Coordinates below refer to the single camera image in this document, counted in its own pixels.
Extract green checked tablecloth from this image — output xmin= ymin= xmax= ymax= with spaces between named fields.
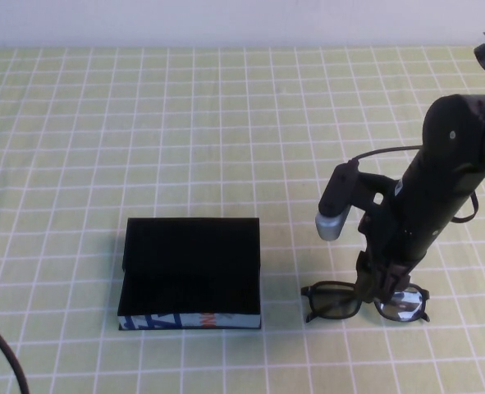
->
xmin=0 ymin=45 xmax=485 ymax=394

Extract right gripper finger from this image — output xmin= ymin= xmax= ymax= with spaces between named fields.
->
xmin=379 ymin=266 xmax=412 ymax=300
xmin=354 ymin=250 xmax=377 ymax=304

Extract black glasses case printed side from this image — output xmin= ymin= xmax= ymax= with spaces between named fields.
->
xmin=117 ymin=217 xmax=264 ymax=332

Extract black framed glasses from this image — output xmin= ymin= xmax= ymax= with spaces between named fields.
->
xmin=300 ymin=280 xmax=431 ymax=325

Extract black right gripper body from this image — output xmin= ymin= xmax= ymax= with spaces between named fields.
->
xmin=348 ymin=166 xmax=485 ymax=291

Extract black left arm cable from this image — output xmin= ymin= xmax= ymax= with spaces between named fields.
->
xmin=0 ymin=314 xmax=31 ymax=394

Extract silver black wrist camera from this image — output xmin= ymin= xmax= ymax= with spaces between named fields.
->
xmin=314 ymin=161 xmax=361 ymax=241

